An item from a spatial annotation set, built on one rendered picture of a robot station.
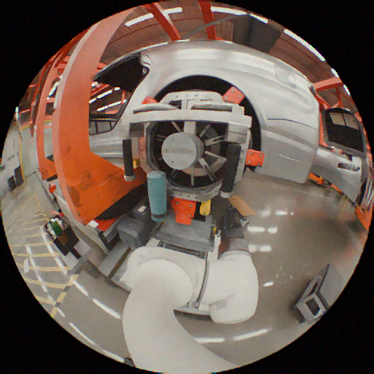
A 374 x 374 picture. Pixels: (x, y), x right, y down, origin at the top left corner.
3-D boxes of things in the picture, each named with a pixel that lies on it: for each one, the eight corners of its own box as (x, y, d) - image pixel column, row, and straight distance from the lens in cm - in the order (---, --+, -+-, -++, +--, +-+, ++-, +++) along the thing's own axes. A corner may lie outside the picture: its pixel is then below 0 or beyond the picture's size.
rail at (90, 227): (113, 241, 101) (102, 221, 87) (105, 248, 99) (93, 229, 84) (50, 189, 320) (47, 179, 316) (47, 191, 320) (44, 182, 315)
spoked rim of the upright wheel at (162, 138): (164, 115, 92) (168, 176, 94) (148, 107, 72) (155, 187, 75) (232, 112, 86) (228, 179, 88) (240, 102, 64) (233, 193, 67)
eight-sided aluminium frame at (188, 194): (231, 201, 67) (249, 102, 63) (233, 207, 61) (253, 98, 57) (148, 187, 75) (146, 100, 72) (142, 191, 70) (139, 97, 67)
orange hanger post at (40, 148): (49, 177, 250) (64, 54, 323) (41, 182, 249) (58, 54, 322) (47, 176, 268) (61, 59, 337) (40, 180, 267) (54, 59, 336)
